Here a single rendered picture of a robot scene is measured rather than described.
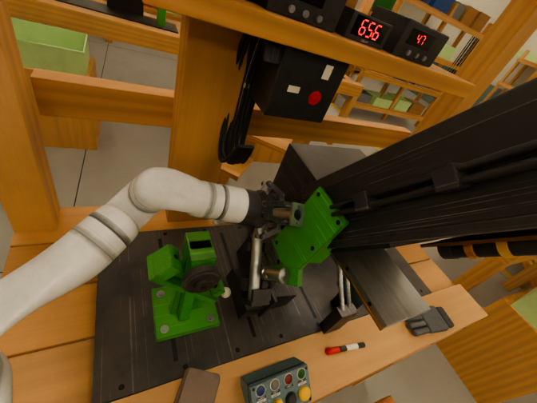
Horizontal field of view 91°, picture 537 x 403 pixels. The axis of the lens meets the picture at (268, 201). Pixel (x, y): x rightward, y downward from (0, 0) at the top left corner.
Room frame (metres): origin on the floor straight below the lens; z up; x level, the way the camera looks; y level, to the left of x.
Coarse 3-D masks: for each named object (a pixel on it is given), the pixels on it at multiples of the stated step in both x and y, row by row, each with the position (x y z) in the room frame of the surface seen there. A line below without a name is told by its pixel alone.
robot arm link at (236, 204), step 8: (232, 192) 0.39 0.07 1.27; (240, 192) 0.40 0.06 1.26; (232, 200) 0.37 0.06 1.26; (240, 200) 0.38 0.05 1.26; (248, 200) 0.40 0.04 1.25; (224, 208) 0.36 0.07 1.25; (232, 208) 0.36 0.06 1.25; (240, 208) 0.38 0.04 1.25; (248, 208) 0.39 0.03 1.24; (224, 216) 0.35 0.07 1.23; (232, 216) 0.36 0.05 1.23; (240, 216) 0.37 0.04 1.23; (216, 224) 0.39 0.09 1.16
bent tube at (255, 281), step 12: (300, 204) 0.50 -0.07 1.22; (276, 216) 0.50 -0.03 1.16; (288, 216) 0.48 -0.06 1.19; (300, 216) 0.49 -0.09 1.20; (264, 228) 0.51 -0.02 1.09; (252, 240) 0.49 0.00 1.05; (252, 252) 0.47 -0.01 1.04; (252, 264) 0.44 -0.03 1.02; (252, 276) 0.42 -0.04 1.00; (252, 288) 0.40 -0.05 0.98
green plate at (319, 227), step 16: (320, 192) 0.51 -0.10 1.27; (304, 208) 0.51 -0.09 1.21; (320, 208) 0.49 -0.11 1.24; (336, 208) 0.47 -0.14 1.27; (304, 224) 0.48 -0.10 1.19; (320, 224) 0.46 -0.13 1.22; (336, 224) 0.44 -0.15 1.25; (288, 240) 0.47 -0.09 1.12; (304, 240) 0.45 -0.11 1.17; (320, 240) 0.44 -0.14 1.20; (288, 256) 0.44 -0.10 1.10; (304, 256) 0.43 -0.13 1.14; (320, 256) 0.46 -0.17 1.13
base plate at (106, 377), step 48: (144, 240) 0.46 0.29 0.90; (240, 240) 0.61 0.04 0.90; (144, 288) 0.33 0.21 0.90; (288, 288) 0.51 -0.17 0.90; (336, 288) 0.58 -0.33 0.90; (96, 336) 0.19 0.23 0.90; (144, 336) 0.23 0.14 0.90; (192, 336) 0.27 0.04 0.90; (240, 336) 0.31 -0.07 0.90; (288, 336) 0.36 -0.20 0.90; (96, 384) 0.12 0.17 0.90; (144, 384) 0.15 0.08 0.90
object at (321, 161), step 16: (304, 144) 0.77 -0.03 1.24; (288, 160) 0.71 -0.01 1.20; (304, 160) 0.68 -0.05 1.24; (320, 160) 0.72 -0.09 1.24; (336, 160) 0.76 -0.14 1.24; (352, 160) 0.81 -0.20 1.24; (288, 176) 0.68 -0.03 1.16; (304, 176) 0.64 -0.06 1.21; (320, 176) 0.63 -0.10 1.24; (288, 192) 0.66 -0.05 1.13
